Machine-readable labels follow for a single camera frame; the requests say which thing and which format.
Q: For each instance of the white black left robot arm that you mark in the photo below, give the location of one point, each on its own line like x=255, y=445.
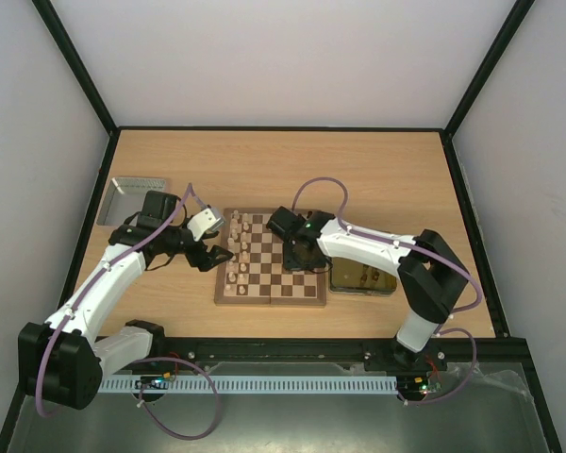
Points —
x=62, y=360

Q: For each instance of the light blue slotted cable duct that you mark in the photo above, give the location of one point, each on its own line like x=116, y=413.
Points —
x=129, y=384

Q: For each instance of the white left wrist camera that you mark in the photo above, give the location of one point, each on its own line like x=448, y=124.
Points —
x=208, y=220

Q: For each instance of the black metal base rail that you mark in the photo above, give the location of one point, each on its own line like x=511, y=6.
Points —
x=375, y=354

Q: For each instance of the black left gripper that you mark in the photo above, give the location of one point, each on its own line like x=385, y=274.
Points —
x=204, y=264

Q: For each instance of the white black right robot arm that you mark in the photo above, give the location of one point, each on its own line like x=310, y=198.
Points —
x=430, y=274

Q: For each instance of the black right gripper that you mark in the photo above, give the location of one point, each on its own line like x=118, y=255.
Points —
x=298, y=258

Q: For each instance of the wooden chess board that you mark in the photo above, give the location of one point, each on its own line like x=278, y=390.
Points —
x=256, y=275

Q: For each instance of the black cage frame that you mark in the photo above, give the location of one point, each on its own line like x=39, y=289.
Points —
x=519, y=10

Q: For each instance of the gold green metal tin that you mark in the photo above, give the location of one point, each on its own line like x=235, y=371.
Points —
x=352, y=277

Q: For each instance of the silver metal tin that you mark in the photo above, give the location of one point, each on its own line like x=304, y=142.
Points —
x=124, y=196

